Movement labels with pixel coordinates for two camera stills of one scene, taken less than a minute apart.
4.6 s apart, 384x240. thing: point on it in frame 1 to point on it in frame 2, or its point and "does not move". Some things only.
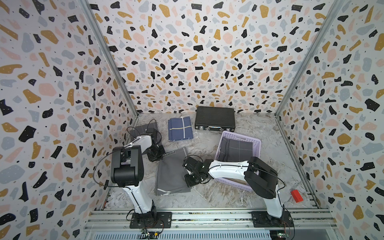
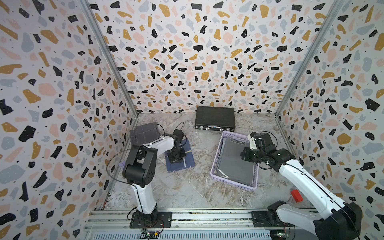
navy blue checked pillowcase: (179, 128) to (188, 161)
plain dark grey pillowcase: (170, 173) to (231, 165)
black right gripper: (187, 183) to (244, 156)
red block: (297, 196) does not move
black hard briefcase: (215, 118) does not move
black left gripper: (162, 152) to (173, 161)
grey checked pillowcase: (145, 130) does not move
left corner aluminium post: (100, 33) does not move
